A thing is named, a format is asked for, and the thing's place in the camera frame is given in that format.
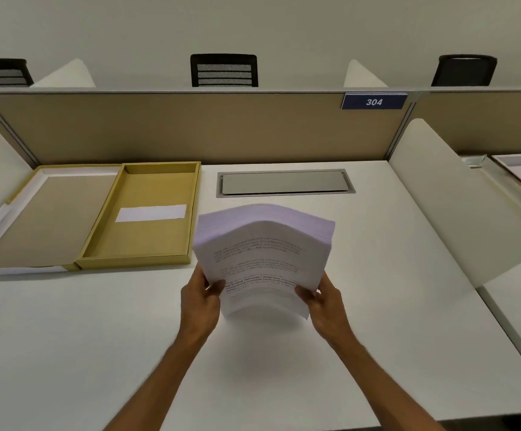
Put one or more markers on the person's right hand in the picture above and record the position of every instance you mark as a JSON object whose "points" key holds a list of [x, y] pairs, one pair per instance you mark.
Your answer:
{"points": [[330, 311]]}

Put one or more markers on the person's left hand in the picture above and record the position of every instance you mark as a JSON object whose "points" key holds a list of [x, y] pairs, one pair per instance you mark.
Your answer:
{"points": [[200, 309]]}

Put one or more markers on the person's right thumb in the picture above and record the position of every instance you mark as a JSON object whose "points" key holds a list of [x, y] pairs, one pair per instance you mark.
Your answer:
{"points": [[304, 293]]}

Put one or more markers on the person's left thumb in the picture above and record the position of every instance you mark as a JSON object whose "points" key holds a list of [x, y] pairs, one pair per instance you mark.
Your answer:
{"points": [[216, 287]]}

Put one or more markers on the stack of printed white paper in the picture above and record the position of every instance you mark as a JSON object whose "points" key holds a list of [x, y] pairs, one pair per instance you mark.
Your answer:
{"points": [[262, 260]]}

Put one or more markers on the person's left forearm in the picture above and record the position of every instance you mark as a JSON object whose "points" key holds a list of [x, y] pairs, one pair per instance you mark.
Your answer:
{"points": [[152, 386]]}

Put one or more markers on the person's right forearm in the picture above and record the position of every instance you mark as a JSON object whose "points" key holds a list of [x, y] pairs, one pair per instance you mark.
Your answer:
{"points": [[379, 386]]}

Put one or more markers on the yellow cardboard box tray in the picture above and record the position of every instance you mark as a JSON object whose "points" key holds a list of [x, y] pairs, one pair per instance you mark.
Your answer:
{"points": [[146, 219]]}

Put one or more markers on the white paper slip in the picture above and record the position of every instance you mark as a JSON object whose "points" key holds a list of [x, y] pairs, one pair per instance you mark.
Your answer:
{"points": [[151, 213]]}

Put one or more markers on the beige desk partition panel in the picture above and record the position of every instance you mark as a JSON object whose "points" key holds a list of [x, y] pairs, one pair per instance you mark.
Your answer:
{"points": [[197, 127], [485, 121]]}

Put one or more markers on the yellow box lid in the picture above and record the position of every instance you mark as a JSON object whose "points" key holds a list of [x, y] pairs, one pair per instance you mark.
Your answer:
{"points": [[40, 219]]}

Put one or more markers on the blue number sign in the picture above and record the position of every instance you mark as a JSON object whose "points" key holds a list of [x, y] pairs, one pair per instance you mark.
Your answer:
{"points": [[374, 101]]}

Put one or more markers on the black mesh office chair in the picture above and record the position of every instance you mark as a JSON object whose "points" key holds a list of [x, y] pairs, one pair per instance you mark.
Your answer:
{"points": [[224, 70], [1, 72], [464, 70]]}

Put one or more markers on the white document box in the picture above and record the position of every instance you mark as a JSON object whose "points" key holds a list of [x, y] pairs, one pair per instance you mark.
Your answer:
{"points": [[518, 183]]}

